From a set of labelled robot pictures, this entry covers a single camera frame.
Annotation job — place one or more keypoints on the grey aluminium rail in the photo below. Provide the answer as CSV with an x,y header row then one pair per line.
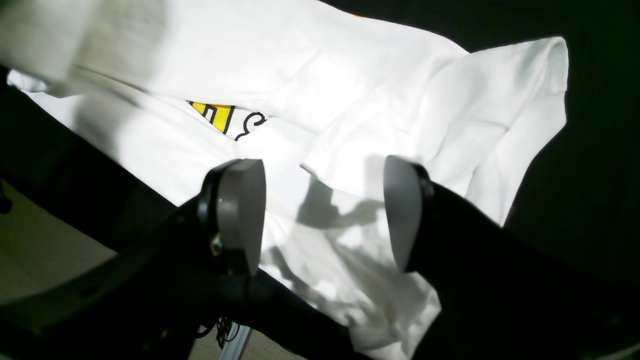
x,y
236,343

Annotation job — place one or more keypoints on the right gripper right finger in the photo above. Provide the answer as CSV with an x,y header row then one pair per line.
x,y
501,298

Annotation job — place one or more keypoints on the black table cloth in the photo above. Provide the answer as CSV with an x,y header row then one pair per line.
x,y
578,201

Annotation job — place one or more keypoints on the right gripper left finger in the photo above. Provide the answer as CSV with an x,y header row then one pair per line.
x,y
149,301

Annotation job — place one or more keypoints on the white printed t-shirt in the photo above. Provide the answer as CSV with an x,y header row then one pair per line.
x,y
169,89

